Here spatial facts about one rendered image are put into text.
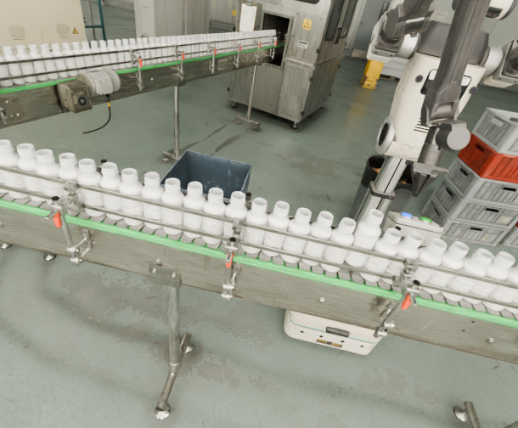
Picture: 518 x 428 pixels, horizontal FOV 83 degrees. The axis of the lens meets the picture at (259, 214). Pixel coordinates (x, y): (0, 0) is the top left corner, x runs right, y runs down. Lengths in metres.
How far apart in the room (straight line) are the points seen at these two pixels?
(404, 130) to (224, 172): 0.78
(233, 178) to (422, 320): 0.94
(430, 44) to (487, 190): 1.96
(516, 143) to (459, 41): 2.13
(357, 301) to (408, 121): 0.72
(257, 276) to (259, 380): 0.96
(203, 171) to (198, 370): 1.02
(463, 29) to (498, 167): 2.22
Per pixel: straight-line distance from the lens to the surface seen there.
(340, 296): 0.91
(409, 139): 1.33
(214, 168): 1.42
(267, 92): 4.57
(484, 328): 1.09
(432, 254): 0.87
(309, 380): 1.82
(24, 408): 1.84
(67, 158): 0.96
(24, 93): 2.03
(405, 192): 2.45
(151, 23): 6.62
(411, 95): 1.28
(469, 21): 0.88
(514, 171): 3.11
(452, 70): 0.92
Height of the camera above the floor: 1.60
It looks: 38 degrees down
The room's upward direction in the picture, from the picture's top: 12 degrees clockwise
